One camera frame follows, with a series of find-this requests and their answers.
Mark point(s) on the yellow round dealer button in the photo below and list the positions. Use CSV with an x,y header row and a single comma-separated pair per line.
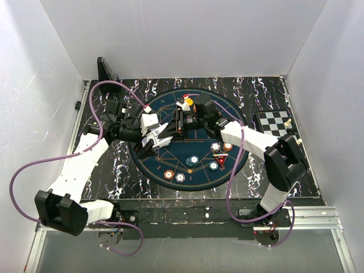
x,y
189,101

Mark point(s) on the black card shoe stand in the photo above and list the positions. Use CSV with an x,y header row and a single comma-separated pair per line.
x,y
105,73

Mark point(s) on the black white chessboard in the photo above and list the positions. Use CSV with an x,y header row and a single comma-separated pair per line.
x,y
272,123

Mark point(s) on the red yellow chip stack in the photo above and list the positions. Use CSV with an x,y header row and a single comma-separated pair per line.
x,y
168,174

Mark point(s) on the red yellow chips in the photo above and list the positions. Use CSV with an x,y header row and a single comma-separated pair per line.
x,y
227,146

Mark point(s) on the green poker chip stack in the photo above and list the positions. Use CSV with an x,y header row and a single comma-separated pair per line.
x,y
192,161

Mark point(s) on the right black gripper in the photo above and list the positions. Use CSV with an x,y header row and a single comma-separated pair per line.
x,y
174,125

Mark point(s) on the blue white chips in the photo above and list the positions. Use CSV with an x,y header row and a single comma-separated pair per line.
x,y
215,147

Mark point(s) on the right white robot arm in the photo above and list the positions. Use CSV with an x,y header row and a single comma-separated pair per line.
x,y
284,161

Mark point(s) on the blue white chip stack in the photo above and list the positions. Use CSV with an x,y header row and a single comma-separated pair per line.
x,y
180,177

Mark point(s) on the round blue poker mat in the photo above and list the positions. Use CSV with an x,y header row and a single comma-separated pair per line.
x,y
197,143

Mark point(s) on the dealt blue playing card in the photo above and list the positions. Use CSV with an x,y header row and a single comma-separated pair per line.
x,y
162,142

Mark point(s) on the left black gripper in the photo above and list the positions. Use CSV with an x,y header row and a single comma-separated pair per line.
x,y
148,151

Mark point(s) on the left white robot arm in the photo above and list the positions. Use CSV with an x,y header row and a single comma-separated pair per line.
x,y
60,207

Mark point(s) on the red black triangle marker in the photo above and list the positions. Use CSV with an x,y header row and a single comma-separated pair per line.
x,y
220,159

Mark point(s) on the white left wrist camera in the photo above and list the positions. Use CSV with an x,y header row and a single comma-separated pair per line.
x,y
148,122

